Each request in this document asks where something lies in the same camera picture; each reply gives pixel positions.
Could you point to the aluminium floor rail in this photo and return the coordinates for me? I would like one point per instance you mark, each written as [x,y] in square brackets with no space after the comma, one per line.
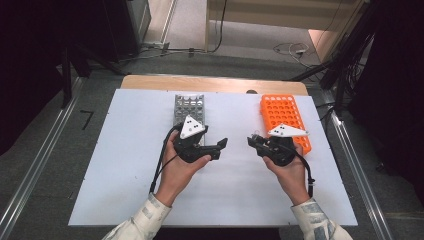
[360,173]
[36,163]

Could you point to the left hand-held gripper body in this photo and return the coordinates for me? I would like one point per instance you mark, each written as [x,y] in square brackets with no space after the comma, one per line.
[193,150]

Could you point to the black cabinet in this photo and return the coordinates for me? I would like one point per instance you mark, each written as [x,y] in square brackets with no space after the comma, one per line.
[123,26]

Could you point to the grey metal test tube rack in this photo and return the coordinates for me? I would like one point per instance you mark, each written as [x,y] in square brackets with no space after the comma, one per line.
[188,105]

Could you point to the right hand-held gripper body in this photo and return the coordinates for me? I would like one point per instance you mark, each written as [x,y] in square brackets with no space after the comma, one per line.
[280,150]

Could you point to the orange test tube rack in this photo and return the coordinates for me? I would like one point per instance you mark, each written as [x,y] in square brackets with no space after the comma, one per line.
[280,110]

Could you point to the person's left hand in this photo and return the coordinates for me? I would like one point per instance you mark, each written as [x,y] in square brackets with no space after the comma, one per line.
[176,176]

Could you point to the person's right hand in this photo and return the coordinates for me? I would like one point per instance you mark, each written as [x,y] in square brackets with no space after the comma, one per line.
[293,180]

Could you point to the clear test tube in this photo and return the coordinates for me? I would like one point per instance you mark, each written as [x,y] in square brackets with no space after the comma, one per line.
[256,134]

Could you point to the dark curtain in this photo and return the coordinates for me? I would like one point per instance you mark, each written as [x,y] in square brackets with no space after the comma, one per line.
[396,100]

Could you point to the black metal stand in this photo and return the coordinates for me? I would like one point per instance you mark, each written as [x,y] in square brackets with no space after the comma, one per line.
[340,76]
[66,76]

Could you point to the light wooden furniture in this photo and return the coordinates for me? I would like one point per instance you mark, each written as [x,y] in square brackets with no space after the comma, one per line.
[266,10]

